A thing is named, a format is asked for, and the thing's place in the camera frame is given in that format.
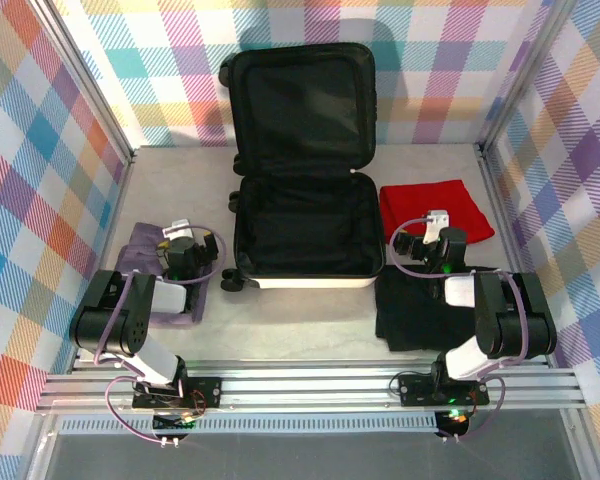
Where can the purple garment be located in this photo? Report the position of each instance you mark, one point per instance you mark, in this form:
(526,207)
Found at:
(140,240)

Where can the red cloth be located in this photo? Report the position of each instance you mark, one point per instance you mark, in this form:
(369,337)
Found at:
(430,197)

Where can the black garment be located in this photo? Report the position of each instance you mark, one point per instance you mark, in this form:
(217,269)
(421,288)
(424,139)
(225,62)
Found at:
(405,310)

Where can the white hard-shell suitcase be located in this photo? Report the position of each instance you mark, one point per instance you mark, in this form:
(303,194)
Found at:
(305,225)

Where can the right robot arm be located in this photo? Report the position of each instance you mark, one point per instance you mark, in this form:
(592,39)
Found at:
(520,320)

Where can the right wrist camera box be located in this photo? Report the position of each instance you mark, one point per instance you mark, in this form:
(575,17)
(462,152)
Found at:
(437,220)

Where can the aluminium side rail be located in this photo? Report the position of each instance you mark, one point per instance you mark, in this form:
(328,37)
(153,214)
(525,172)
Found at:
(505,225)
(110,225)

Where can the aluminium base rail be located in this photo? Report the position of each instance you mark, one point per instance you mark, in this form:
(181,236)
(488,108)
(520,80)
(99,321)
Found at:
(305,392)

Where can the aluminium frame post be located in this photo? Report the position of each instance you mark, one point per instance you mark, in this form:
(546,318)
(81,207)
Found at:
(97,95)
(524,75)

